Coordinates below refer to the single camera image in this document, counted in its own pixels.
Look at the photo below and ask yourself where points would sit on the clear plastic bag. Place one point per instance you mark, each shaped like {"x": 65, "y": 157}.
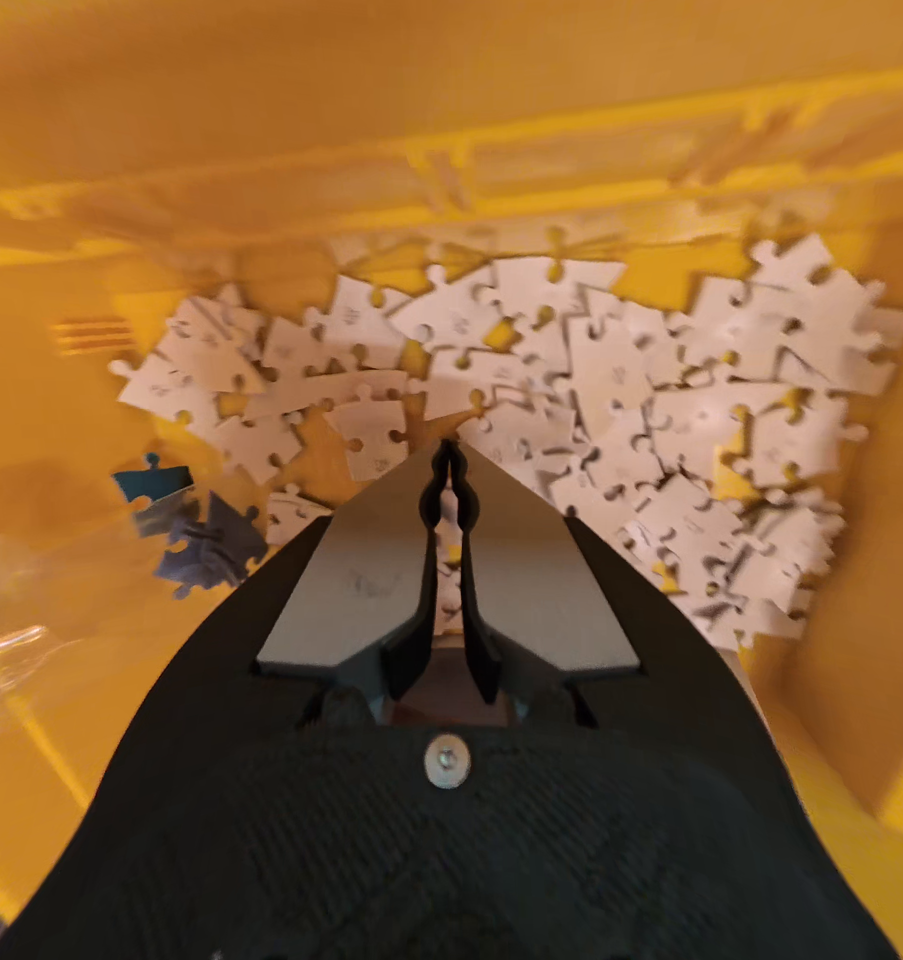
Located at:
{"x": 5, "y": 645}

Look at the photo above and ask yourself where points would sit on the dark blue puzzle piece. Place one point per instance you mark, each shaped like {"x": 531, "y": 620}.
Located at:
{"x": 215, "y": 547}

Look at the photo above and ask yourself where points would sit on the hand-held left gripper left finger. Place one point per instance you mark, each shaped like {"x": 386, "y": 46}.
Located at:
{"x": 354, "y": 585}

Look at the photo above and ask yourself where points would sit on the yellow plastic bin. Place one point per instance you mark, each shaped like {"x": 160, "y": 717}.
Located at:
{"x": 451, "y": 112}

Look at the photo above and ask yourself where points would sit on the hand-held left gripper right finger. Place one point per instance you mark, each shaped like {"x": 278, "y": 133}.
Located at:
{"x": 541, "y": 592}

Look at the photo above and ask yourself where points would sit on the teal puzzle piece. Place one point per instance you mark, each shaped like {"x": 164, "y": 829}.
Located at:
{"x": 155, "y": 484}

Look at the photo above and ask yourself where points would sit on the heap of white puzzle pieces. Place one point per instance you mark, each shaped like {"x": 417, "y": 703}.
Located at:
{"x": 631, "y": 375}

